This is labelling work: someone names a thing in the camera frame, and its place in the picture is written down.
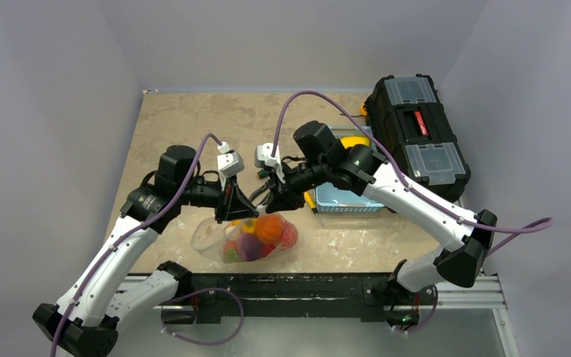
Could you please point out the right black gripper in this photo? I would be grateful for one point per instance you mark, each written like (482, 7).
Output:
(279, 195)

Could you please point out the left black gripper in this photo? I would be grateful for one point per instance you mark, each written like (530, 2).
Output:
(231, 204)

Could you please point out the yellow bell pepper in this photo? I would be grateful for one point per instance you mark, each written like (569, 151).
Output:
(248, 226)

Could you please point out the orange small pumpkin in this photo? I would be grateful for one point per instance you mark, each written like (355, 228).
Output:
(269, 228)

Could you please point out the clear zip top bag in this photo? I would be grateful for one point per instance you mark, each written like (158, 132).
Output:
(209, 238)

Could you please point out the purple eggplant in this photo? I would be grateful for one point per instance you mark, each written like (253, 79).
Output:
(249, 247)

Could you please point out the orange carrot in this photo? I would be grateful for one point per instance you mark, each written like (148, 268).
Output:
(230, 253)

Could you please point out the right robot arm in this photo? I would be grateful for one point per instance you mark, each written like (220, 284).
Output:
(464, 236)

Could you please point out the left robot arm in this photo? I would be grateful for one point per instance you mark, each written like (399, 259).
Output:
(87, 319)

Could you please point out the blue plastic basket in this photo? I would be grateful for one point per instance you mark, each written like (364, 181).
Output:
(329, 199)

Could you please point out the yellow mango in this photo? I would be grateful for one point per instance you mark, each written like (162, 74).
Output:
(351, 141)

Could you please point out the yellow black tool behind box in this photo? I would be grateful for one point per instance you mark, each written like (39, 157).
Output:
(362, 112)

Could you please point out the black tool box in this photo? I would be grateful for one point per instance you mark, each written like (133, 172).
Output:
(408, 119)

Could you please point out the black handled pliers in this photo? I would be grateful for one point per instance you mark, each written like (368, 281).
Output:
(265, 188)

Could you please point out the yellow handled screwdriver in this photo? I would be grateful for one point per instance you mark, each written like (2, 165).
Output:
(313, 207)

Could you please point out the green handled screwdriver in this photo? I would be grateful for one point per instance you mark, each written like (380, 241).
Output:
(262, 174)

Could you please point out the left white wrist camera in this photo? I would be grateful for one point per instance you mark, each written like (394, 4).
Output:
(229, 163)

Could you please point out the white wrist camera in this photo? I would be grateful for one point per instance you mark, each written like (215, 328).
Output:
(267, 157)
(229, 163)

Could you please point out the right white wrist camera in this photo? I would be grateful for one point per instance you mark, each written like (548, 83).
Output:
(267, 157)

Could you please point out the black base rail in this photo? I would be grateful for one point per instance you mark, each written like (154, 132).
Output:
(206, 298)

